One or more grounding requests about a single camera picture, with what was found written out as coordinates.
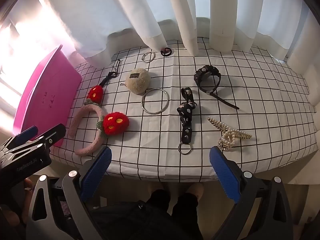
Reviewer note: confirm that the black wristwatch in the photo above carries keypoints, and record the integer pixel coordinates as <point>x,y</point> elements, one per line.
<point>203,71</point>

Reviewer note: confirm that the person's left hand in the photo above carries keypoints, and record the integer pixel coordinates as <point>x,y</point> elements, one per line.
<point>28,185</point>

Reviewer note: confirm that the large silver bangle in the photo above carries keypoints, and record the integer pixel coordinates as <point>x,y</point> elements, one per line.
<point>142,102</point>

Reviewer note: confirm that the beige slipper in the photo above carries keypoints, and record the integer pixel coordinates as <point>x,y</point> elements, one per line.
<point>195,191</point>

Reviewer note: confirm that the pink fuzzy cloth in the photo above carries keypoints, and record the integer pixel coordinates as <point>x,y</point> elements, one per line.
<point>65,208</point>

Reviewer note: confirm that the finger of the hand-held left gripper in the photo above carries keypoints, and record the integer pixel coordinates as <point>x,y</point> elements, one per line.
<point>26,133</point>
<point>53,133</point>

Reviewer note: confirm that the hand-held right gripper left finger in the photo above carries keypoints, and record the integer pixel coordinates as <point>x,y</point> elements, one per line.
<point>97,172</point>

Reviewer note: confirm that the pearl hair claw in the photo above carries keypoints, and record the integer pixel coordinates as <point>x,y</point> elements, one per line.
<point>228,135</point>

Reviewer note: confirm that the white curtain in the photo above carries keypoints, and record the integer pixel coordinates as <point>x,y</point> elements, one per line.
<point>175,10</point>

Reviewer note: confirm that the person's black trousers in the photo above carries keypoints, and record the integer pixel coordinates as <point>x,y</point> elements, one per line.
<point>150,217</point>

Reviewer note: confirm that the pink storage box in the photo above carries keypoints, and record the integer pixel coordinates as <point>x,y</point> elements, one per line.
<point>45,92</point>

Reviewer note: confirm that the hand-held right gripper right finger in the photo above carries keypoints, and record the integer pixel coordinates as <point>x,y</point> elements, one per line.
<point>225,177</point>

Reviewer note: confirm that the pink strawberry headband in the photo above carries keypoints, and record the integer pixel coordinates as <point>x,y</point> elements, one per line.
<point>116,123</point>

